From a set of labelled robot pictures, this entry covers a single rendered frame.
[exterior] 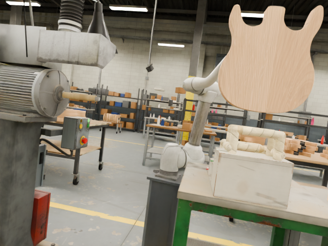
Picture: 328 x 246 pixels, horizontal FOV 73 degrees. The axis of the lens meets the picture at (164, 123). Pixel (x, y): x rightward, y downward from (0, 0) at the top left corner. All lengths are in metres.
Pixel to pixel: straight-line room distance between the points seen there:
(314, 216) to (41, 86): 1.26
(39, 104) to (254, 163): 1.00
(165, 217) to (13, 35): 1.53
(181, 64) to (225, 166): 11.66
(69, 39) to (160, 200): 1.30
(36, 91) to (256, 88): 0.98
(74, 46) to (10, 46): 0.41
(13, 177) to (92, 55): 0.77
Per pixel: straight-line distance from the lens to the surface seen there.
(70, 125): 1.49
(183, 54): 12.56
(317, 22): 1.06
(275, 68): 0.97
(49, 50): 1.17
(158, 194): 1.83
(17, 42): 1.40
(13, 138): 1.36
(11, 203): 1.47
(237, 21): 0.98
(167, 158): 1.79
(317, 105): 13.28
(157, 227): 1.93
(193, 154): 1.86
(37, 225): 1.68
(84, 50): 1.08
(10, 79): 1.35
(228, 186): 0.91
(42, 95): 1.23
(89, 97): 1.19
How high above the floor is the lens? 1.23
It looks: 3 degrees down
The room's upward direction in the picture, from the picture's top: 7 degrees clockwise
